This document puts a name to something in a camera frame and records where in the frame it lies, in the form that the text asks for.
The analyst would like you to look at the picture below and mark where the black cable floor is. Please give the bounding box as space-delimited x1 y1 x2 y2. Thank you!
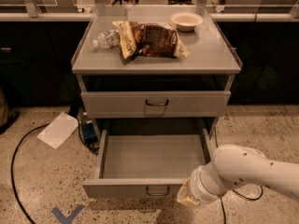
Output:
10 123 50 224
214 128 264 224

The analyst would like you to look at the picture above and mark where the grey drawer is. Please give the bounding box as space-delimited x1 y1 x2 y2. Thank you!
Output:
83 130 211 198
81 91 231 119

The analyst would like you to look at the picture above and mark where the blue power box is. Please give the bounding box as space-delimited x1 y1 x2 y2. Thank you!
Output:
81 121 97 144

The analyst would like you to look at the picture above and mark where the black cable right floor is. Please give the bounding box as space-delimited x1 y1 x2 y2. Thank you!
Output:
214 128 264 224

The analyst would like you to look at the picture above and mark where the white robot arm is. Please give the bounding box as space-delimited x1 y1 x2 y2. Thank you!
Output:
177 145 299 206

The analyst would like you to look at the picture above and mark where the white paper bowl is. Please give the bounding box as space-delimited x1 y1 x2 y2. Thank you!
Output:
171 12 203 32

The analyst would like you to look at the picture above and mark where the blue tape floor marker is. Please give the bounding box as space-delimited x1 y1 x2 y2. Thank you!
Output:
50 203 86 224

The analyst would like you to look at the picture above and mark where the brown yellow chip bag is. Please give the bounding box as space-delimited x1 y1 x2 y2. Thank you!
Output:
112 21 189 59

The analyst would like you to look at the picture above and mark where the grey drawer cabinet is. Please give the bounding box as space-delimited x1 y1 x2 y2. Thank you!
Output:
72 5 242 136

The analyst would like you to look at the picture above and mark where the black cable left floor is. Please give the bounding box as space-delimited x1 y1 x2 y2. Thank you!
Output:
10 123 50 224

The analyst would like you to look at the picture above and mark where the brown bag left edge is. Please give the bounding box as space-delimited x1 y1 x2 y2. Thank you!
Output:
0 89 20 134

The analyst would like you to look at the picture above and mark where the clear plastic water bottle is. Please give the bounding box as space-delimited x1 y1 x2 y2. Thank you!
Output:
93 30 120 49

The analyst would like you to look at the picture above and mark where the white paper sheet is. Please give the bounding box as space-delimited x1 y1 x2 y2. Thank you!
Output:
37 112 78 149

